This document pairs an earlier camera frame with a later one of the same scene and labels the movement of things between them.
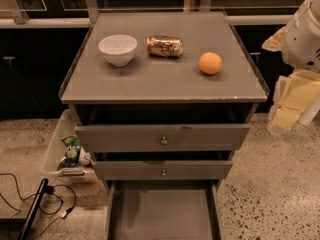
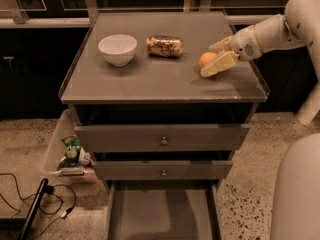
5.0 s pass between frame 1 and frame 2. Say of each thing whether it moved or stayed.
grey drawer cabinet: stayed
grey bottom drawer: stayed
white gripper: moved
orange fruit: stayed
